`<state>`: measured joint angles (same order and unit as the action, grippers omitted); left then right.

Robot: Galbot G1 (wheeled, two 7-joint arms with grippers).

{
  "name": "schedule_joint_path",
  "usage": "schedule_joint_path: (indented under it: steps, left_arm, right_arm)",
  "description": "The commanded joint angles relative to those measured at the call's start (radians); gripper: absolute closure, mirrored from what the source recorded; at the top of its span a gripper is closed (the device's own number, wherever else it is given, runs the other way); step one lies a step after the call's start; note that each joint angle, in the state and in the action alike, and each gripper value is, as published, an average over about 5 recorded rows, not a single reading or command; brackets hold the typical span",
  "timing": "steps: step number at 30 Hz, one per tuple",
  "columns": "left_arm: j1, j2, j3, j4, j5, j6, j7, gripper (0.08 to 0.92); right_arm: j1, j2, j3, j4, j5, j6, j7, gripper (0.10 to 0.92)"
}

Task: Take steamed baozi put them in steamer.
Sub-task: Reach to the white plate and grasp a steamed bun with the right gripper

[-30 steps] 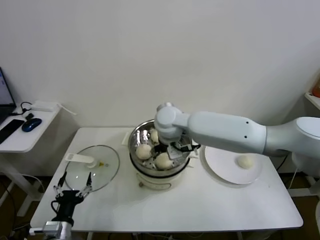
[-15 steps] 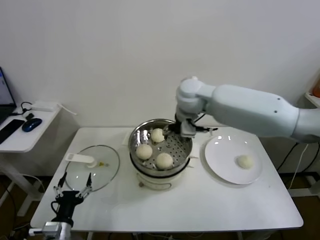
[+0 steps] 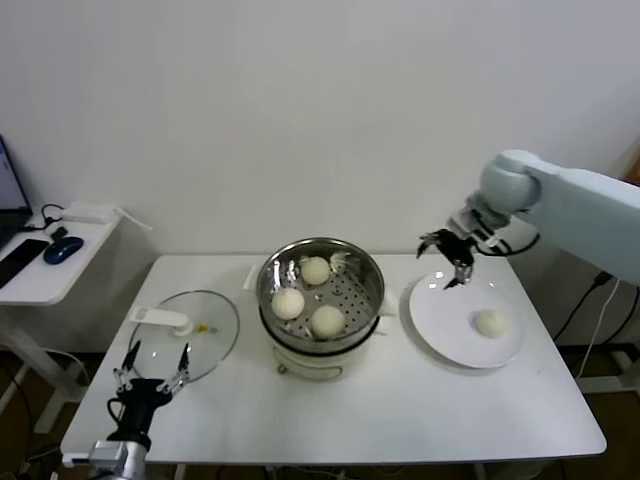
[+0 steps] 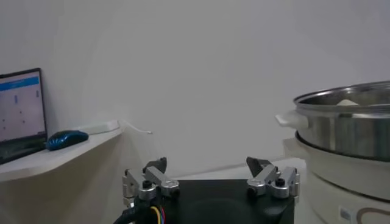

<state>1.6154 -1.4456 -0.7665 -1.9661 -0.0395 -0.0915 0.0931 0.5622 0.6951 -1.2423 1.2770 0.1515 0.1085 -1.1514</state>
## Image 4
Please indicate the stainless steel steamer basket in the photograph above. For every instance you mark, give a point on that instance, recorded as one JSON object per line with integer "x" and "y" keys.
{"x": 341, "y": 134}

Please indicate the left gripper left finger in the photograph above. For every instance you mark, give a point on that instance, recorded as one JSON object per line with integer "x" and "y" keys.
{"x": 152, "y": 181}

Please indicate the blue computer mouse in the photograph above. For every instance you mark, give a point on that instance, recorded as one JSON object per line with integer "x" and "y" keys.
{"x": 67, "y": 139}

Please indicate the black laptop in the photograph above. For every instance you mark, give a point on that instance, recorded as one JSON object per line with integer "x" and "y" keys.
{"x": 21, "y": 109}

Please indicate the white electric cooking pot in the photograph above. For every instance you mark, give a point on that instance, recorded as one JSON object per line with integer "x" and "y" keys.
{"x": 335, "y": 185}

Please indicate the white side table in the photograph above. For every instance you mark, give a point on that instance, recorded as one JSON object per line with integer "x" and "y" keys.
{"x": 42, "y": 161}

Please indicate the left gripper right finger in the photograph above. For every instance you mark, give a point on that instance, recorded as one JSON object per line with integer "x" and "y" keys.
{"x": 269, "y": 179}

